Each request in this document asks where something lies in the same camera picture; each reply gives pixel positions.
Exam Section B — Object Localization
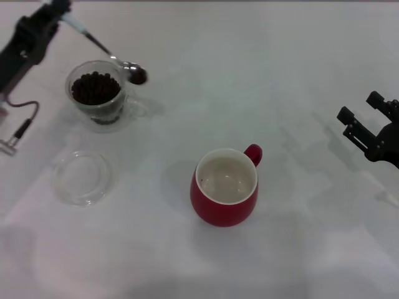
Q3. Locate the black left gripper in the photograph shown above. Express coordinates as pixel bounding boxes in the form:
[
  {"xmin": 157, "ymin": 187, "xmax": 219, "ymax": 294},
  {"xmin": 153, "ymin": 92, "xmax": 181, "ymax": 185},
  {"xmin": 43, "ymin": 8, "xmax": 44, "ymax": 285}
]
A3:
[{"xmin": 0, "ymin": 0, "xmax": 73, "ymax": 95}]

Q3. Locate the coffee beans heap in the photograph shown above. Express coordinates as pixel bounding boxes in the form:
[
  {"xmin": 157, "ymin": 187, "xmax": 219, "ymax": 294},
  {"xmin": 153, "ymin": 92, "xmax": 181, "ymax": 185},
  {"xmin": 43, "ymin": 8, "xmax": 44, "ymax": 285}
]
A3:
[{"xmin": 70, "ymin": 71, "xmax": 122, "ymax": 106}]

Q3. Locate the clear glass dish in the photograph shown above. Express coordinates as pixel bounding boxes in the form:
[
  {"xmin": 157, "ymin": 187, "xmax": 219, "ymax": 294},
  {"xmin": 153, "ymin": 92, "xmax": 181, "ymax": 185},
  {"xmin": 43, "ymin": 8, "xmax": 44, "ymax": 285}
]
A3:
[{"xmin": 51, "ymin": 149, "xmax": 119, "ymax": 208}]

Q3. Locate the metal cable connector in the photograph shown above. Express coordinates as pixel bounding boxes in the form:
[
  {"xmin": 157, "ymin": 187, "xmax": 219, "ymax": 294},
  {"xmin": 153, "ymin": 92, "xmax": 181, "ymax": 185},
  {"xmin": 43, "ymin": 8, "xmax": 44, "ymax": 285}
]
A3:
[{"xmin": 0, "ymin": 118, "xmax": 32, "ymax": 159}]

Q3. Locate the clear glass cup with handle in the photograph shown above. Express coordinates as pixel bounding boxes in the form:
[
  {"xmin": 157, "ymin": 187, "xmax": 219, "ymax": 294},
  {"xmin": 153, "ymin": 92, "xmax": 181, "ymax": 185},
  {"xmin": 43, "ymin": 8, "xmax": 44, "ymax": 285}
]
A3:
[{"xmin": 64, "ymin": 60, "xmax": 151, "ymax": 126}]

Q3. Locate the red ceramic mug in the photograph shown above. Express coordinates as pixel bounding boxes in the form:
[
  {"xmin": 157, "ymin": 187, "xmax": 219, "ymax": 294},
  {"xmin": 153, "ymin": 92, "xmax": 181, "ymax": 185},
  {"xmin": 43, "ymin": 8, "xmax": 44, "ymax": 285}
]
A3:
[{"xmin": 190, "ymin": 143, "xmax": 263, "ymax": 227}]

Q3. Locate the black cable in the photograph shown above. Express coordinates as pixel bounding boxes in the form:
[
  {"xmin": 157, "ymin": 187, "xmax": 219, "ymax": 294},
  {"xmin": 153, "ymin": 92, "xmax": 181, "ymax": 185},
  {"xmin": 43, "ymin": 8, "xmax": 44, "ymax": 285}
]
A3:
[{"xmin": 5, "ymin": 100, "xmax": 41, "ymax": 121}]

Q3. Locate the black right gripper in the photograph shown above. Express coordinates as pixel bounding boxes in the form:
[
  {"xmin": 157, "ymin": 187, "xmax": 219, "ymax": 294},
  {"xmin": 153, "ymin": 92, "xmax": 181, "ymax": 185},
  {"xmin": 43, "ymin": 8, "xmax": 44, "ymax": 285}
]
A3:
[{"xmin": 336, "ymin": 90, "xmax": 399, "ymax": 171}]

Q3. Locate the small portion of coffee beans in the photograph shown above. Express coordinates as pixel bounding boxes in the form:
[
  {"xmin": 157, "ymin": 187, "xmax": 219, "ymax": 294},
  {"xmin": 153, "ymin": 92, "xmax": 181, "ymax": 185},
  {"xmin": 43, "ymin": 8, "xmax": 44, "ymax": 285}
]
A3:
[{"xmin": 129, "ymin": 70, "xmax": 148, "ymax": 84}]

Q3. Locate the blue handled metal spoon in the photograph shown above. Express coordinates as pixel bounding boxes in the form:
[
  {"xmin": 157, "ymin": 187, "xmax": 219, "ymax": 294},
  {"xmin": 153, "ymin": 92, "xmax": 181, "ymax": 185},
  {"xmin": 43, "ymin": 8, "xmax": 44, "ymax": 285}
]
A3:
[{"xmin": 60, "ymin": 12, "xmax": 149, "ymax": 85}]

